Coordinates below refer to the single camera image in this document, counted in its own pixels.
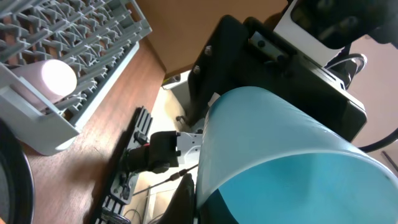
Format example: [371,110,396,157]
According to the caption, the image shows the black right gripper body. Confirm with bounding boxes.
[186,15,367,141]

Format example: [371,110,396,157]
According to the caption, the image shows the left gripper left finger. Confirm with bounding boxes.
[157,174,195,224]

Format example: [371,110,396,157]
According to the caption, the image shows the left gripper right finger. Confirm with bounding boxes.
[198,190,238,224]

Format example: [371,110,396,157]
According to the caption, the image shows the blue plastic cup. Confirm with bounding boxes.
[196,86,397,223]

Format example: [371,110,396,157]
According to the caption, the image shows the pink plastic cup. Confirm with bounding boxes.
[11,59,77,103]

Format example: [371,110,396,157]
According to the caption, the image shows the grey dishwasher rack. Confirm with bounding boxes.
[1,0,152,156]

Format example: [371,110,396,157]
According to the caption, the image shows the round black tray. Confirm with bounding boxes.
[1,121,35,224]

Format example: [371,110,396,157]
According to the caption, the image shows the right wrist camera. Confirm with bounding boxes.
[274,0,397,66]

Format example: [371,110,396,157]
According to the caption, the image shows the black cable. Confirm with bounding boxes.
[323,52,398,154]

